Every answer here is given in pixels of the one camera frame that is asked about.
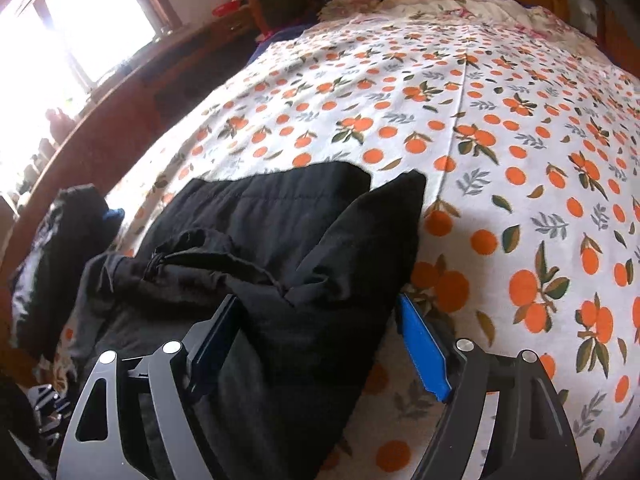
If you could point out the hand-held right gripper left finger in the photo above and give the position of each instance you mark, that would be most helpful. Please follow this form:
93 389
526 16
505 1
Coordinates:
216 340

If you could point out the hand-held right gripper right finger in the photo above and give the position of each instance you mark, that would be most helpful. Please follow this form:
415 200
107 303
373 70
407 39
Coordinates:
424 352

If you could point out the black coat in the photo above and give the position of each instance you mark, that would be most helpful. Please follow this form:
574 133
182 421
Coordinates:
280 270

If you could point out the pile of dark clothes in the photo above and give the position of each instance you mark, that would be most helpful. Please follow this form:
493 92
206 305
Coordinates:
65 250

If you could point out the orange print bed sheet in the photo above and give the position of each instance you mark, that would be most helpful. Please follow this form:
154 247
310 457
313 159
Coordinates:
500 160

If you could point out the wooden window cabinet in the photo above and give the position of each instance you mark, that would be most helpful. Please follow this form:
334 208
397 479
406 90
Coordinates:
150 95

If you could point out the row of bottles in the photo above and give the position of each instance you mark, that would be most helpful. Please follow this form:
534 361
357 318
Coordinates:
47 145

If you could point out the red bowl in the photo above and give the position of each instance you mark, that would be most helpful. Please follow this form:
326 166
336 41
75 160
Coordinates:
226 8

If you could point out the window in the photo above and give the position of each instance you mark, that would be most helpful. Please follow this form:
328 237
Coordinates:
75 25

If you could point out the floral quilt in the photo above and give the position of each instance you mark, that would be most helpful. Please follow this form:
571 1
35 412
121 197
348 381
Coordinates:
450 7

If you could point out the wooden wardrobe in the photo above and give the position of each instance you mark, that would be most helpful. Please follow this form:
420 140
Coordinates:
610 15

